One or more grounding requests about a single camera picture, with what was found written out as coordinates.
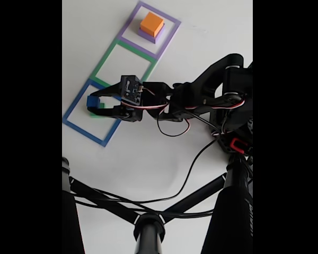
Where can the purple square frame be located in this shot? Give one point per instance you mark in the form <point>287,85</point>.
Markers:
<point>127,26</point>

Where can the small blue cube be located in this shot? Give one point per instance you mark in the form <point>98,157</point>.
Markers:
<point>92,101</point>

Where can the green square frame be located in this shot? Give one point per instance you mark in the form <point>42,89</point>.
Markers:
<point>100,67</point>

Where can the large purple block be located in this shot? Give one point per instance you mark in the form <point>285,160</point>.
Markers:
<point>159,35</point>

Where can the blue square frame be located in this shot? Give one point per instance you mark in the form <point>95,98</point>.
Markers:
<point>74,116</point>

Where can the green cube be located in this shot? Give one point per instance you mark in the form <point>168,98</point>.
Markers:
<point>102,105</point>

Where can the black tripod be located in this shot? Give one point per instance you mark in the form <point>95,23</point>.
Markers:
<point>233,211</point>

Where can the orange block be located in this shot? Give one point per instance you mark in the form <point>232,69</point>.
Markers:
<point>151,22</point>

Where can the red clamp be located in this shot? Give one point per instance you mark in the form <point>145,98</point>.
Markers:
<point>234,144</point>

